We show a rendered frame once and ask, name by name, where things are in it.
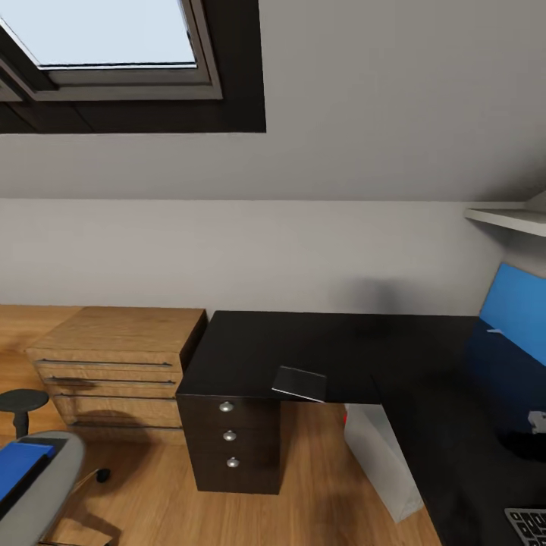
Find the desktop computer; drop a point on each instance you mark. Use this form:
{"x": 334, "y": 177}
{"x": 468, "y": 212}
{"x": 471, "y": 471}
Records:
{"x": 371, "y": 438}

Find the folder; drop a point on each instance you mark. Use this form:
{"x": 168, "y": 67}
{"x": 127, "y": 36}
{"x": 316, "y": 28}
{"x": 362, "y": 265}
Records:
{"x": 19, "y": 462}

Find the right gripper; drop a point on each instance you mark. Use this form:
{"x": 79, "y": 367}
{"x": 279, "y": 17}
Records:
{"x": 525, "y": 446}

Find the swivel chair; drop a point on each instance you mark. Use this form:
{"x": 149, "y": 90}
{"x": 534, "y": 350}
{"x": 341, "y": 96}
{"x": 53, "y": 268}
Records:
{"x": 25, "y": 521}

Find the mouse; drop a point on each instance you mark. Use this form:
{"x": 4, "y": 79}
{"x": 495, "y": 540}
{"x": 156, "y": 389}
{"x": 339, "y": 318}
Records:
{"x": 502, "y": 429}

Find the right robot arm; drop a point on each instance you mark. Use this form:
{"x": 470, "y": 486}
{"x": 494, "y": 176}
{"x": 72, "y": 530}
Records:
{"x": 528, "y": 446}

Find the keyboard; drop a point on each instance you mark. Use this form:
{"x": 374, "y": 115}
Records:
{"x": 530, "y": 525}

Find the notebook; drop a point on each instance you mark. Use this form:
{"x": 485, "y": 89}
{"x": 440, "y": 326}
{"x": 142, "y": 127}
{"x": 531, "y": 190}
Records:
{"x": 300, "y": 383}

